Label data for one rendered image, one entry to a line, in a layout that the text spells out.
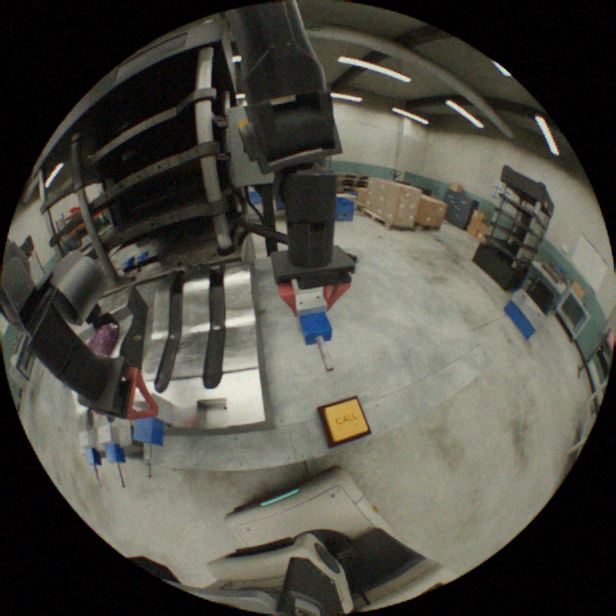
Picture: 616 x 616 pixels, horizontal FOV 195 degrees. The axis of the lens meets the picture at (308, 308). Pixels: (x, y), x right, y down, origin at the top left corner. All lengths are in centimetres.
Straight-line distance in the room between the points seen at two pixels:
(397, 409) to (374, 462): 84
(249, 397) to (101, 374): 20
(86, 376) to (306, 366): 37
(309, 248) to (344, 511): 93
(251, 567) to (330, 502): 55
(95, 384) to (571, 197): 677
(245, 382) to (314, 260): 21
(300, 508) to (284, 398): 64
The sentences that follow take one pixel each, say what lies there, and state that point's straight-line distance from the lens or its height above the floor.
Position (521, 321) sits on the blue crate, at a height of 12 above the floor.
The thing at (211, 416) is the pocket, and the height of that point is 86.
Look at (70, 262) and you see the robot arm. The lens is 27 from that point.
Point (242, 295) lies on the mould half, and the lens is 41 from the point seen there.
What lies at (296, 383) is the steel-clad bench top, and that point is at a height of 80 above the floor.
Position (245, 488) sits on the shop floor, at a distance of 123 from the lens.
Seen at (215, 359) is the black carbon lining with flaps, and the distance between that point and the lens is 36.
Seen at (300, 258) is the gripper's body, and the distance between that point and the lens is 21.
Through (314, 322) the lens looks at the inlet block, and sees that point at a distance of 27.
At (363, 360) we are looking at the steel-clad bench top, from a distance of 42.
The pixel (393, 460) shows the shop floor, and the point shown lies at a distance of 127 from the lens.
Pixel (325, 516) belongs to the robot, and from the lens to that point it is 93.
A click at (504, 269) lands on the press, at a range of 389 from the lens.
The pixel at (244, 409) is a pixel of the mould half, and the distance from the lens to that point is 29.
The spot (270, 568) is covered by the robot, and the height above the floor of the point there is 80.
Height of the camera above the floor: 116
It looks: 45 degrees down
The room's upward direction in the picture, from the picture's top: straight up
